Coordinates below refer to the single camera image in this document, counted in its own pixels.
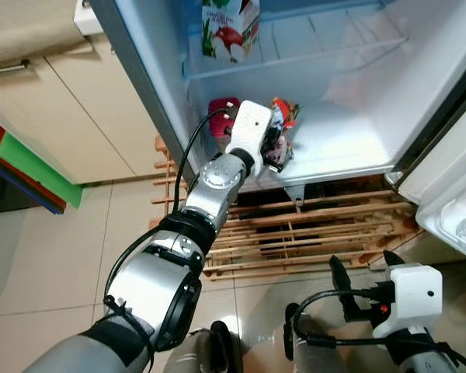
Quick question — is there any dark red small container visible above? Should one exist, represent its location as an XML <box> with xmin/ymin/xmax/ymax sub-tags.
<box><xmin>208</xmin><ymin>97</ymin><xmax>242</xmax><ymax>141</ymax></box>

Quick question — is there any cream kitchen cabinet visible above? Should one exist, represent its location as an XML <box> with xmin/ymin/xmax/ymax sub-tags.
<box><xmin>0</xmin><ymin>35</ymin><xmax>168</xmax><ymax>187</ymax></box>

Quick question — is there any metal cabinet handle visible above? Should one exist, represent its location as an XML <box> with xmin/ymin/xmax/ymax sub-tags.
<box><xmin>0</xmin><ymin>61</ymin><xmax>30</xmax><ymax>77</ymax></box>

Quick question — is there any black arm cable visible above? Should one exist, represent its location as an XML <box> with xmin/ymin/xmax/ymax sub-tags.
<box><xmin>101</xmin><ymin>107</ymin><xmax>234</xmax><ymax>335</ymax></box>
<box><xmin>291</xmin><ymin>289</ymin><xmax>466</xmax><ymax>373</ymax></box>

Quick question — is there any green flat board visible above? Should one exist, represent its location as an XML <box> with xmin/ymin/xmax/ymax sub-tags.
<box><xmin>0</xmin><ymin>132</ymin><xmax>82</xmax><ymax>209</ymax></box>

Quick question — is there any green red juice carton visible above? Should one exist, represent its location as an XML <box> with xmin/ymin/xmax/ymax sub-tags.
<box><xmin>201</xmin><ymin>0</ymin><xmax>261</xmax><ymax>63</ymax></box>

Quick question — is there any robot right leg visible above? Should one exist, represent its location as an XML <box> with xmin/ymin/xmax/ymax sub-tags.
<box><xmin>283</xmin><ymin>303</ymin><xmax>350</xmax><ymax>373</ymax></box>

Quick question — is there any wooden slatted pallet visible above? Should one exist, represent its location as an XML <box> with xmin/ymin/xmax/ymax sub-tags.
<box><xmin>151</xmin><ymin>136</ymin><xmax>420</xmax><ymax>281</ymax></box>

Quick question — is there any robot left leg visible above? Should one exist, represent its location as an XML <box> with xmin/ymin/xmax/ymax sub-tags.
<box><xmin>163</xmin><ymin>322</ymin><xmax>243</xmax><ymax>373</ymax></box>

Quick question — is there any colourful snack packet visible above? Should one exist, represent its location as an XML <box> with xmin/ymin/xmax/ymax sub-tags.
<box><xmin>263</xmin><ymin>97</ymin><xmax>300</xmax><ymax>173</ymax></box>

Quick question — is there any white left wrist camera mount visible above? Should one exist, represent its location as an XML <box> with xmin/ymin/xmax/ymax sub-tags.
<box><xmin>225</xmin><ymin>99</ymin><xmax>274</xmax><ymax>160</ymax></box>

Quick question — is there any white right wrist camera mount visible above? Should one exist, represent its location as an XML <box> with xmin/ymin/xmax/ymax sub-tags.
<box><xmin>370</xmin><ymin>264</ymin><xmax>443</xmax><ymax>339</ymax></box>

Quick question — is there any white fridge shelf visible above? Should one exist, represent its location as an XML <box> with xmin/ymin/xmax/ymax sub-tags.
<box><xmin>185</xmin><ymin>16</ymin><xmax>411</xmax><ymax>78</ymax></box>

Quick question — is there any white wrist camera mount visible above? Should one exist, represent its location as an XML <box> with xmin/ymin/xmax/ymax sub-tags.
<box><xmin>225</xmin><ymin>99</ymin><xmax>274</xmax><ymax>160</ymax></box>
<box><xmin>370</xmin><ymin>264</ymin><xmax>443</xmax><ymax>339</ymax></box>

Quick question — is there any white fridge door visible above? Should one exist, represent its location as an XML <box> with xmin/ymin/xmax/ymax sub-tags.
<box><xmin>396</xmin><ymin>97</ymin><xmax>466</xmax><ymax>265</ymax></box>

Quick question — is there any white plastic box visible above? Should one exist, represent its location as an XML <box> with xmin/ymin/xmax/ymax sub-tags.
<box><xmin>74</xmin><ymin>0</ymin><xmax>106</xmax><ymax>36</ymax></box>

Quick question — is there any silver open fridge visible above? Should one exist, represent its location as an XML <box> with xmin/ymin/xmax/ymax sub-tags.
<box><xmin>89</xmin><ymin>0</ymin><xmax>466</xmax><ymax>207</ymax></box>

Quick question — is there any robot leg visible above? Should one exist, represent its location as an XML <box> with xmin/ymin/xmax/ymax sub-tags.
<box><xmin>163</xmin><ymin>322</ymin><xmax>243</xmax><ymax>373</ymax></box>
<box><xmin>283</xmin><ymin>303</ymin><xmax>350</xmax><ymax>373</ymax></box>

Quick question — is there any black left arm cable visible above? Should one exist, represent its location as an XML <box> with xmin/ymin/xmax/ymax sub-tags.
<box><xmin>101</xmin><ymin>107</ymin><xmax>234</xmax><ymax>335</ymax></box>

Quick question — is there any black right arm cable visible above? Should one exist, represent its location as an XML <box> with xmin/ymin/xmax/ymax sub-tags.
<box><xmin>291</xmin><ymin>289</ymin><xmax>466</xmax><ymax>373</ymax></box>

